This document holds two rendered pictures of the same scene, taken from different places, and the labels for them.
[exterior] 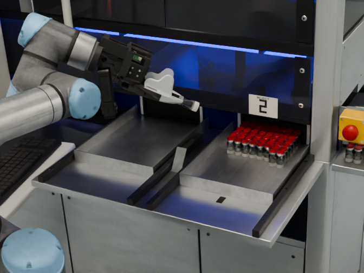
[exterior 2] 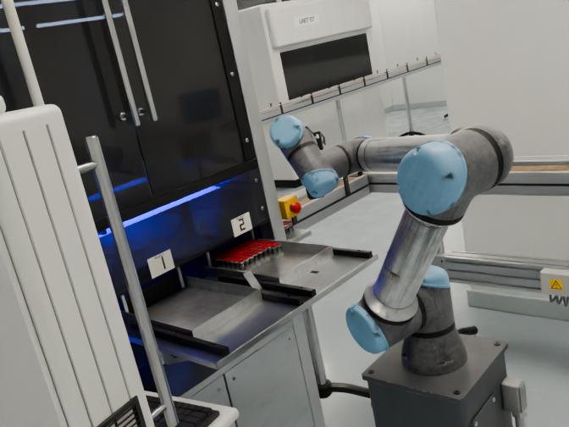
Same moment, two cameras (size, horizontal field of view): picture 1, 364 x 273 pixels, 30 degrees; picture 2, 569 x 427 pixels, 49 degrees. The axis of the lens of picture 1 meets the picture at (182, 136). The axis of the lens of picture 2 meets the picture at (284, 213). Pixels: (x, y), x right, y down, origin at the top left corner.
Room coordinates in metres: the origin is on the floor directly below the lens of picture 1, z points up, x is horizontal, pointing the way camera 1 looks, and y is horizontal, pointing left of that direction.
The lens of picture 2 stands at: (1.03, 1.64, 1.57)
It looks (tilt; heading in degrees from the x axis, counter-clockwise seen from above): 15 degrees down; 286
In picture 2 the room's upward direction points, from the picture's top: 12 degrees counter-clockwise
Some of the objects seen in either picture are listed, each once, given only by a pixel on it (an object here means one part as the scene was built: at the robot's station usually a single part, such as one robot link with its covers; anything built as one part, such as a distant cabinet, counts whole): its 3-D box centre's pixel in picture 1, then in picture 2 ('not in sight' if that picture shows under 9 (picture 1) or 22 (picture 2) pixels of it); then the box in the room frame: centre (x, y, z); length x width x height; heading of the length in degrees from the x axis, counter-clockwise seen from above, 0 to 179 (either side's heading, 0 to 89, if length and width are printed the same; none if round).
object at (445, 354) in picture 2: not in sight; (431, 339); (1.11, 0.31, 0.84); 0.15 x 0.15 x 0.10
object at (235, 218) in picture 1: (184, 167); (249, 292); (1.65, 0.00, 0.87); 0.70 x 0.48 x 0.02; 61
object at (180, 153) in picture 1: (169, 168); (264, 284); (1.58, 0.04, 0.91); 0.14 x 0.03 x 0.06; 150
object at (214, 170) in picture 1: (250, 159); (268, 260); (1.63, -0.18, 0.90); 0.34 x 0.26 x 0.04; 151
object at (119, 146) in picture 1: (144, 137); (190, 305); (1.79, 0.11, 0.90); 0.34 x 0.26 x 0.04; 151
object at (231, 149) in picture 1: (256, 150); (258, 257); (1.66, -0.21, 0.90); 0.18 x 0.02 x 0.05; 61
